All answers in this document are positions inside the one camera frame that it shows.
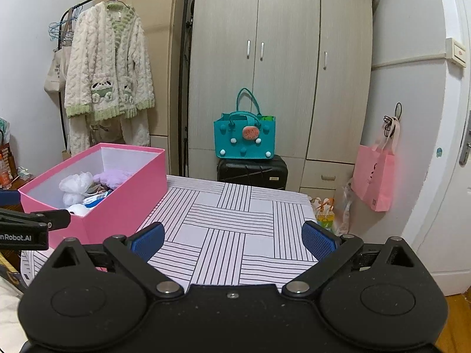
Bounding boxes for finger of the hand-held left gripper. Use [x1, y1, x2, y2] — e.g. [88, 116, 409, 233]
[0, 189, 21, 207]
[0, 208, 71, 230]

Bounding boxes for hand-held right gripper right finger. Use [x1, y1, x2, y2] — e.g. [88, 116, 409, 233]
[281, 221, 418, 298]

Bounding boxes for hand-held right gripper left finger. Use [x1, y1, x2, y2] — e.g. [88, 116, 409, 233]
[48, 222, 185, 298]

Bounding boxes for panda plush toy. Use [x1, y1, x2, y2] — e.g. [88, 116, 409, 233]
[68, 203, 92, 217]

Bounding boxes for pink cardboard box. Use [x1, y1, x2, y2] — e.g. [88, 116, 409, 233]
[18, 143, 169, 252]

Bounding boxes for clear plastic bag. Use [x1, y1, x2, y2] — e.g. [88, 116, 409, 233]
[59, 171, 94, 208]
[340, 178, 356, 236]

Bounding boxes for blue and white tissue packet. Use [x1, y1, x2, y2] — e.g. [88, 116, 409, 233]
[82, 191, 113, 210]

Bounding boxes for purple plush toy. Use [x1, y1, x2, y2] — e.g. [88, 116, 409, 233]
[94, 169, 138, 188]

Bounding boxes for wooden nightstand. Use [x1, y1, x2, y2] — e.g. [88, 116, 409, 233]
[0, 176, 35, 192]

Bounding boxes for orange drink bottle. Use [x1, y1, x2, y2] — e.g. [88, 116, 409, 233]
[0, 162, 13, 188]

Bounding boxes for yellow printed gift bag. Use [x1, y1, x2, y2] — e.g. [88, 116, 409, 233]
[311, 197, 337, 233]

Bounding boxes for printed blanket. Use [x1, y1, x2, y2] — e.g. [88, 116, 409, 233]
[0, 254, 34, 302]

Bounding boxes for woven basket bag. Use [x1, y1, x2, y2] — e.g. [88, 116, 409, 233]
[0, 129, 18, 184]

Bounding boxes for striped white tablecloth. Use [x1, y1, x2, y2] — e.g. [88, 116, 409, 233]
[20, 174, 319, 291]

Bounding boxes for pink shopping bag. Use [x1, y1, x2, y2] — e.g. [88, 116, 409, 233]
[351, 118, 398, 213]

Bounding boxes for black suitcase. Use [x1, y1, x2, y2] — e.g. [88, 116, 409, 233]
[216, 154, 288, 192]

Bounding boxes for cream fluffy pants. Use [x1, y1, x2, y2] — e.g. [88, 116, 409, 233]
[68, 108, 151, 156]

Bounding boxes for teal felt tote bag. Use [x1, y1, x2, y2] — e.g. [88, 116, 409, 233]
[213, 88, 276, 161]

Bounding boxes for canvas tote bag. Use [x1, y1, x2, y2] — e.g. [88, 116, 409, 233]
[43, 18, 76, 93]

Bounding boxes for black clothes rack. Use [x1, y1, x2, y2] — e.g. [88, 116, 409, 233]
[57, 0, 194, 177]

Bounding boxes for cream fluffy panda jacket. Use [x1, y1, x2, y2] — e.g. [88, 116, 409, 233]
[64, 1, 155, 121]

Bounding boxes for narrow beige wardrobe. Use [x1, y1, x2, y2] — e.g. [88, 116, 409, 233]
[94, 0, 192, 177]

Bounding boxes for beige three-door wardrobe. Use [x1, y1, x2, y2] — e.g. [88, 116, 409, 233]
[186, 0, 379, 214]

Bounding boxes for black cord loops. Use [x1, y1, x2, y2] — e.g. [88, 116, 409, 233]
[383, 102, 403, 136]

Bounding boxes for silver door handle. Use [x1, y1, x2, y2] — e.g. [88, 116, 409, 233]
[458, 110, 471, 166]

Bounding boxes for blue wire hangers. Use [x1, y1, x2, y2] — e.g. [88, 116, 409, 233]
[48, 5, 79, 43]

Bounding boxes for white wall switch plate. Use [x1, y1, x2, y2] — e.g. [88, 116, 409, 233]
[445, 38, 471, 67]

